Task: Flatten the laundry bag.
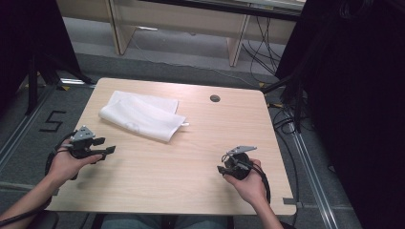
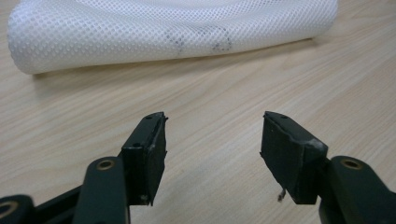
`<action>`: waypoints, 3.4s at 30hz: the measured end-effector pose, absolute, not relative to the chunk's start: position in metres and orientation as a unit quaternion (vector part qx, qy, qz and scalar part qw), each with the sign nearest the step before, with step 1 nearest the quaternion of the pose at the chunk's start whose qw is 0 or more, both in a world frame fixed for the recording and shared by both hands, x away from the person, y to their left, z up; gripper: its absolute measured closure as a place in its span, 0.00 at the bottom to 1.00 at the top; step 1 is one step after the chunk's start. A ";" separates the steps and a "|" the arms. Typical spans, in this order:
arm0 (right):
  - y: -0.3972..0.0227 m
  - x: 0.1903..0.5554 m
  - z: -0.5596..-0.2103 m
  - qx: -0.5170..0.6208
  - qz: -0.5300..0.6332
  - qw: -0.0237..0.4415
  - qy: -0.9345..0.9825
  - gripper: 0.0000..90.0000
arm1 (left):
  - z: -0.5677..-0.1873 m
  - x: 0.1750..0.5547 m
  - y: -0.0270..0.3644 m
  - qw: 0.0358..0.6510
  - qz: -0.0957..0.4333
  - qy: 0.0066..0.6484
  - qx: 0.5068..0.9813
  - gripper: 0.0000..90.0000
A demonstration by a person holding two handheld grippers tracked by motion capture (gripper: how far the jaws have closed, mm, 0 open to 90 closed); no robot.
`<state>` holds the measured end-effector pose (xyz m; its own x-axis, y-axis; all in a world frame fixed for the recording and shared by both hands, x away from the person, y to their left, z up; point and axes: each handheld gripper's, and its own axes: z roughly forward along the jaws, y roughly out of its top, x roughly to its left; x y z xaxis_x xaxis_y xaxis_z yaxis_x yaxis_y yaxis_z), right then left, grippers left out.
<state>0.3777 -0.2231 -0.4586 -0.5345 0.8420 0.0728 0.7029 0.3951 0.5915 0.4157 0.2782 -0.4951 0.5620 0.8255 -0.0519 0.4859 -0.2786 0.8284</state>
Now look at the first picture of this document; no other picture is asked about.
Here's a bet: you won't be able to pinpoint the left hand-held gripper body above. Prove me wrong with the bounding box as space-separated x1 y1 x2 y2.
61 124 98 159

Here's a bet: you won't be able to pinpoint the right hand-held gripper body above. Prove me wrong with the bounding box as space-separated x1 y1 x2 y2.
224 145 258 181

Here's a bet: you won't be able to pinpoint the white mesh laundry bag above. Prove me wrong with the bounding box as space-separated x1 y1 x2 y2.
97 90 190 143

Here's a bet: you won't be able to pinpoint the person's right hand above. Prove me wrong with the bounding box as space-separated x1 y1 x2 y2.
223 158 270 206

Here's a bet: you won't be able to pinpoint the person's left hand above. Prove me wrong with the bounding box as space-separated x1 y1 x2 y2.
47 148 104 189

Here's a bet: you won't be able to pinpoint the black tripod stand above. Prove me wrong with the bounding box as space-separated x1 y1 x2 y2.
24 52 97 116
260 71 309 134

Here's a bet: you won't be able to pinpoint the person's blue jeans legs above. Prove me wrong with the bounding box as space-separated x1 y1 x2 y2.
100 214 229 229

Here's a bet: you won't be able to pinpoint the black chair seat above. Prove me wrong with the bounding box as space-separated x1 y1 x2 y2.
26 210 60 229

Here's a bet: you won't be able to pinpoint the black curtain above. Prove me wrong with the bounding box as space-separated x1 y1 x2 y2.
274 0 405 229
0 0 84 111

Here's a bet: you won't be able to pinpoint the light wooden desk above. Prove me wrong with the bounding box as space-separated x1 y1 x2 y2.
55 0 308 68

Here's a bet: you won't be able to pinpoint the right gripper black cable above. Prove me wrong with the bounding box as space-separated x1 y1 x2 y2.
242 160 272 204

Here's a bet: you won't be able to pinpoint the black floor cables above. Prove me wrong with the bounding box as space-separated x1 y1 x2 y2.
266 100 302 225

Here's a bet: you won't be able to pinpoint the metal floor rail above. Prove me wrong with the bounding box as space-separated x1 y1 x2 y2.
287 122 340 229
0 84 59 175

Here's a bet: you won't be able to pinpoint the black hanging cables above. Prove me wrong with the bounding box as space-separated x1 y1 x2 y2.
241 14 285 77

